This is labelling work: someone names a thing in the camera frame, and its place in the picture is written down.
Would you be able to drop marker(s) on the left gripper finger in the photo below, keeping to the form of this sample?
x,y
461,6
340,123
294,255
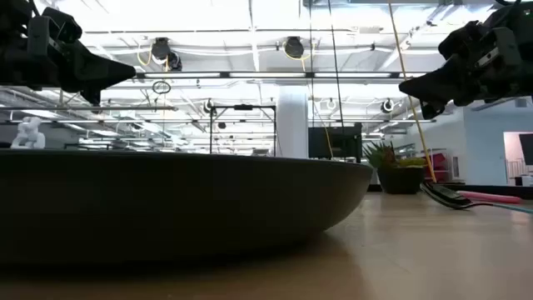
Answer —
x,y
93,96
96,71

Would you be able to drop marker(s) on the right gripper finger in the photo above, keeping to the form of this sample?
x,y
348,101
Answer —
x,y
437,83
431,109

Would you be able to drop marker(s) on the round black plate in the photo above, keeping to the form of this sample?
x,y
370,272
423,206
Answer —
x,y
166,200

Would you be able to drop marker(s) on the red storage shelf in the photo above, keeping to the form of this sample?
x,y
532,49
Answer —
x,y
438,164

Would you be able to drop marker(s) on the white robot figure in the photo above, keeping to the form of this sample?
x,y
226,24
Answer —
x,y
28,135

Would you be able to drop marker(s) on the potted succulent plant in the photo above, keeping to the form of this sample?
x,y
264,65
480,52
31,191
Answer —
x,y
399,179

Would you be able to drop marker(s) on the black monitor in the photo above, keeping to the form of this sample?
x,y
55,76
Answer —
x,y
333,143

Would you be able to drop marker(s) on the black wall screen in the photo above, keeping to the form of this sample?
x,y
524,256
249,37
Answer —
x,y
527,149

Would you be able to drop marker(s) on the black background frame stand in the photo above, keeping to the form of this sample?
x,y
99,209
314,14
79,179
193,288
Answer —
x,y
243,107

